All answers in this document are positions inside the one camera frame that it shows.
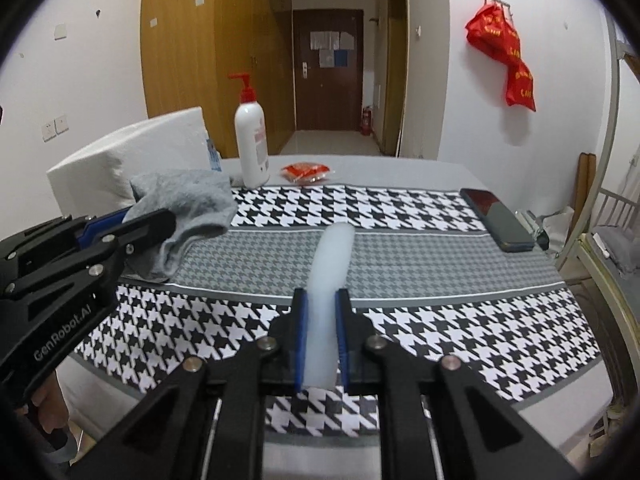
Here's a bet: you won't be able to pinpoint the person's left hand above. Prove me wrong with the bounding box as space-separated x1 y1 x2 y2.
20 377 76 466

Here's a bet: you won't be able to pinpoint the grey sock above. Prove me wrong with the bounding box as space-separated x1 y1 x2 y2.
122 169 237 282

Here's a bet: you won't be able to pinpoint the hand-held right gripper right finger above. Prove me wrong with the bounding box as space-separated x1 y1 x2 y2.
336 287 581 480

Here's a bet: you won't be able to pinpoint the red snack packet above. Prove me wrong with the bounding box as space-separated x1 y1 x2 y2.
280 161 332 184

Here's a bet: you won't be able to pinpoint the wooden wardrobe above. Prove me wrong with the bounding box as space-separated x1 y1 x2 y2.
140 0 293 158

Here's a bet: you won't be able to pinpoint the grey bedding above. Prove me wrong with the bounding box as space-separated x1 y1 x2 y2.
592 225 640 276

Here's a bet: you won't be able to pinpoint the wooden side door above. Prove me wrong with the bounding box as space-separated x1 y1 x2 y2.
382 0 410 157

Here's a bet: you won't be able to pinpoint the red plastic bag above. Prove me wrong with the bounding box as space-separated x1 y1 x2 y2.
505 57 537 112
466 2 521 63

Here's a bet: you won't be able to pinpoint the translucent white soft tube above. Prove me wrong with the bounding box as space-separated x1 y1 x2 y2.
302 223 356 391

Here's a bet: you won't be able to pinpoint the white foam box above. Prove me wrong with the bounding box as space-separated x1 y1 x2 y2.
46 106 223 216

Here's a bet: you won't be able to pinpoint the houndstooth tablecloth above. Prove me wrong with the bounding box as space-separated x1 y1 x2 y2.
70 184 601 441

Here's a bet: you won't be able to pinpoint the white paper notices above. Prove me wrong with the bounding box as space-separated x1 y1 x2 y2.
310 31 356 67

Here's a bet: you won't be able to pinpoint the wooden sticks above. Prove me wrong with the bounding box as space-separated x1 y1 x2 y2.
575 152 597 251

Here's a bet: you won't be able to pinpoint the dark brown door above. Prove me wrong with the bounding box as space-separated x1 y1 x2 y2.
292 8 364 132

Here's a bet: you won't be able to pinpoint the white pump bottle red cap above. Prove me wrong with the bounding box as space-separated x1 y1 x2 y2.
228 73 271 188

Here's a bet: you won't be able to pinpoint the dark smartphone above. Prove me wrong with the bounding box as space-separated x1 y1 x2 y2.
460 187 536 252

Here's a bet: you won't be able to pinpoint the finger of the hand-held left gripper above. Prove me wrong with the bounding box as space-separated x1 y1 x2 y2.
0 209 177 306
0 209 136 271

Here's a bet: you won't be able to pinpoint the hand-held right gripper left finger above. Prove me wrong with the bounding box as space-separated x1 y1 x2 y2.
87 287 308 480

